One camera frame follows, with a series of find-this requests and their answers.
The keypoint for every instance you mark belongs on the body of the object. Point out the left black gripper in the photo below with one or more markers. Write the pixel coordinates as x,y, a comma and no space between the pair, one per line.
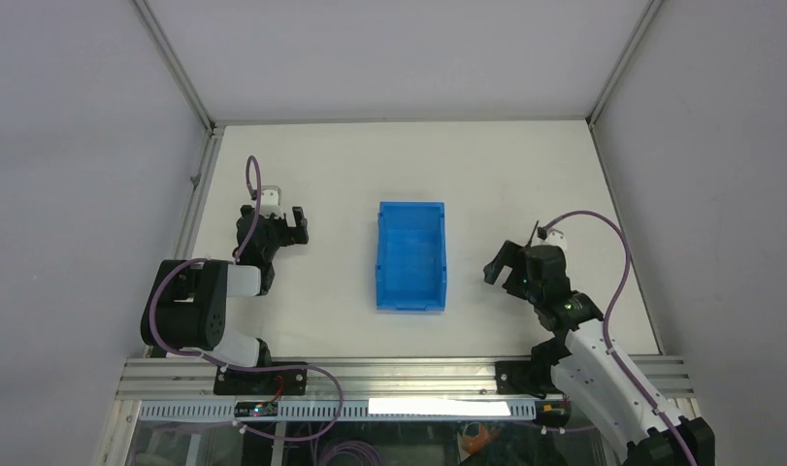
291,235

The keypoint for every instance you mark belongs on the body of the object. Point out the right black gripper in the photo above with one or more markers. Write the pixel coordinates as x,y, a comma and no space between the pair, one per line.
511,255

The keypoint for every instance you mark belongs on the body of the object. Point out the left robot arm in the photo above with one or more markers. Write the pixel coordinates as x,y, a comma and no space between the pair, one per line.
186,312

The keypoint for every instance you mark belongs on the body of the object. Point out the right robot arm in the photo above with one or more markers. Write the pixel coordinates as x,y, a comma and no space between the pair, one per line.
582,362

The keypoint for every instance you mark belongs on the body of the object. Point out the blue plastic bin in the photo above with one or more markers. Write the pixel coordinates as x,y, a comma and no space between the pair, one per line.
411,266

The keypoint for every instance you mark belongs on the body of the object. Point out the orange black object below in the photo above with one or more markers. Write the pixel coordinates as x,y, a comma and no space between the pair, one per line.
474,436

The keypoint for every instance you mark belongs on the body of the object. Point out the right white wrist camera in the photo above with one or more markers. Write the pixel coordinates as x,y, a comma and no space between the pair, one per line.
549,236

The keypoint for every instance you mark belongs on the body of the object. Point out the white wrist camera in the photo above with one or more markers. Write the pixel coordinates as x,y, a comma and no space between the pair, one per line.
270,202
549,236

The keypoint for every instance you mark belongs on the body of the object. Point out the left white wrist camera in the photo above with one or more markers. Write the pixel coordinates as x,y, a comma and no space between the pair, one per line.
270,202

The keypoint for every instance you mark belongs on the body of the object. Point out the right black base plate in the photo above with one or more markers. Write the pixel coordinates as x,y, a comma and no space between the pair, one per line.
524,377

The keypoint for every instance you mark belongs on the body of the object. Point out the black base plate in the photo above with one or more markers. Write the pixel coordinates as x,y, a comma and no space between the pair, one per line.
524,377
285,381

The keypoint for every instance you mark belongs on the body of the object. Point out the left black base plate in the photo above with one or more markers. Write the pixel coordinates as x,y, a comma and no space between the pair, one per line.
285,381

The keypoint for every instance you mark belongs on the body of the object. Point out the aluminium rail frame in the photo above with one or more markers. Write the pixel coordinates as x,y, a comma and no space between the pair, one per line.
180,389

